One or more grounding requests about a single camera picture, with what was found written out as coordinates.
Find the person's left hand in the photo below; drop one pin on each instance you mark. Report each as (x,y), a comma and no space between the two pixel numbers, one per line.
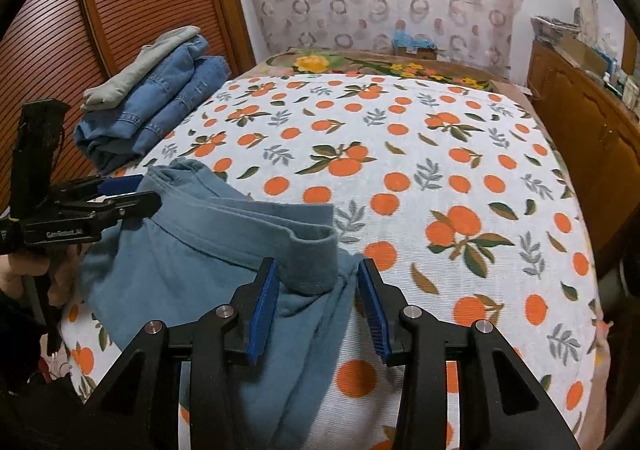
(12,275)

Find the white plastic bag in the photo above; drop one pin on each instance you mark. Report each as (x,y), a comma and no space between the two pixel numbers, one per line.
(609,40)

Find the brown floral blanket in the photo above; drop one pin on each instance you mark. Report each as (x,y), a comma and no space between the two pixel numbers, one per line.
(310,64)

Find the small cardboard box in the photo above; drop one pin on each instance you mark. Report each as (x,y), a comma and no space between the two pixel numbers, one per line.
(417,54)

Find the teal blue shirt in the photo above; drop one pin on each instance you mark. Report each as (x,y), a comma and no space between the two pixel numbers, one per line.
(200,250)

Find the folded denim jeans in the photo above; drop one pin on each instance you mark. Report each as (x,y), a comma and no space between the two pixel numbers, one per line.
(165,95)

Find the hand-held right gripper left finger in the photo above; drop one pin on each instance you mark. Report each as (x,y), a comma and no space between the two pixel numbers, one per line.
(264,310)

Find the flat cardboard box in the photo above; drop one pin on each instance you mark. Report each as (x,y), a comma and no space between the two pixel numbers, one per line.
(585,52)

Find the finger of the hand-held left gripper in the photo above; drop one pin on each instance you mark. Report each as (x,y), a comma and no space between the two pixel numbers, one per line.
(140,205)
(120,185)

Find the dark clothing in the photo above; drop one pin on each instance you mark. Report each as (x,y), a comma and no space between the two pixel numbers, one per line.
(35,415)

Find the blue plastic bag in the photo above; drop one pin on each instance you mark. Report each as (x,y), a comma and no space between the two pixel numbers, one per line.
(412,40)

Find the wooden cabinet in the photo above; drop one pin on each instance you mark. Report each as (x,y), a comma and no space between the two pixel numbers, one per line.
(590,120)

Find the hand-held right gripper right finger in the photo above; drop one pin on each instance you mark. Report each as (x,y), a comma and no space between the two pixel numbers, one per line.
(374,310)

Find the stack of papers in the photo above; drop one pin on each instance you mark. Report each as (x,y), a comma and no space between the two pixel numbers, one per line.
(552,26)

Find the orange fruit print bedsheet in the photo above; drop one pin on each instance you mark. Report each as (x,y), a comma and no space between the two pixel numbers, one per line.
(400,155)

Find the folded beige pants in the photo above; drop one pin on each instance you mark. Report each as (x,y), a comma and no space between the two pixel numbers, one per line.
(130,75)

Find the row of small bottles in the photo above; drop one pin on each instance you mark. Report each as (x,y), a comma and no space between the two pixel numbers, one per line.
(622,82)

